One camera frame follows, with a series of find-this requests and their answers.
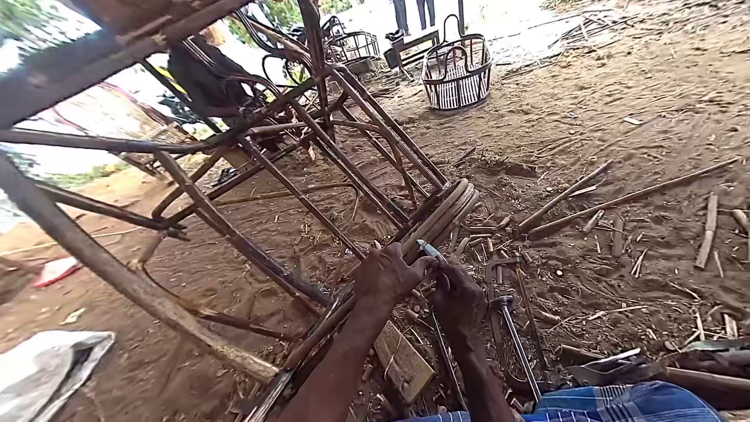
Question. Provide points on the pile of wood scraps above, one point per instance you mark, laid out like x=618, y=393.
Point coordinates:
x=621, y=281

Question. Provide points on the pile of thin twigs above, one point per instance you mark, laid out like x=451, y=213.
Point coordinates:
x=595, y=26

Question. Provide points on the thin metal rod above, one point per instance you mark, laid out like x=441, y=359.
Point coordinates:
x=447, y=354

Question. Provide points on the red and white plastic piece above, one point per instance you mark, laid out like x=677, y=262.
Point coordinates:
x=57, y=272

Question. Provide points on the person's left fingers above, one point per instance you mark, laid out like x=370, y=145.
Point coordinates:
x=391, y=250

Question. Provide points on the knife with pale blade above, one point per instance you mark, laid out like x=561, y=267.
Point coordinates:
x=430, y=250

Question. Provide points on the bundle of bent cane rods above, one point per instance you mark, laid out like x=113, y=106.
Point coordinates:
x=448, y=214

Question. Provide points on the person's right forearm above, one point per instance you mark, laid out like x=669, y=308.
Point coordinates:
x=485, y=375

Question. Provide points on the rectangular wooden block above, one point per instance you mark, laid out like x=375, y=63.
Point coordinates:
x=404, y=362

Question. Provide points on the brown cane furniture frame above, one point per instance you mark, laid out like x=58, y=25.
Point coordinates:
x=258, y=258

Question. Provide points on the person's right hand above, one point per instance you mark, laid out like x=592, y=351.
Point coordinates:
x=461, y=299

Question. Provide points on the short thick wooden stick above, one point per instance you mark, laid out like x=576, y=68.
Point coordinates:
x=563, y=198

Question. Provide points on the pale split wood piece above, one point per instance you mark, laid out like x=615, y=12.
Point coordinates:
x=708, y=232

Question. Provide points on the long thin wooden stick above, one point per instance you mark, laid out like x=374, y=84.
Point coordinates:
x=636, y=197

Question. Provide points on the person's right fingers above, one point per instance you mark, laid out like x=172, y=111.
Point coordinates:
x=443, y=277

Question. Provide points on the person's left forearm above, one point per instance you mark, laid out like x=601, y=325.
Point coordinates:
x=337, y=360

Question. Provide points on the dark cane chair frame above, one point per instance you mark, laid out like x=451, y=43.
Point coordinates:
x=358, y=47

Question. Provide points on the person's left thumb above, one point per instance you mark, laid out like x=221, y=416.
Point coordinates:
x=423, y=266

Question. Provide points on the rusty saw frame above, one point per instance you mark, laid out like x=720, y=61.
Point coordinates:
x=525, y=310

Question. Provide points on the black cloth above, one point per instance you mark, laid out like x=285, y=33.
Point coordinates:
x=202, y=76

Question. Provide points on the person's left hand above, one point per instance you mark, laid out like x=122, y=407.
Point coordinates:
x=381, y=275

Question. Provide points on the white woven sack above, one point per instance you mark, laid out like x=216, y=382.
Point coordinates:
x=44, y=375

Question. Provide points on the wooden bench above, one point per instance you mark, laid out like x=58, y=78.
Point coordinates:
x=413, y=43

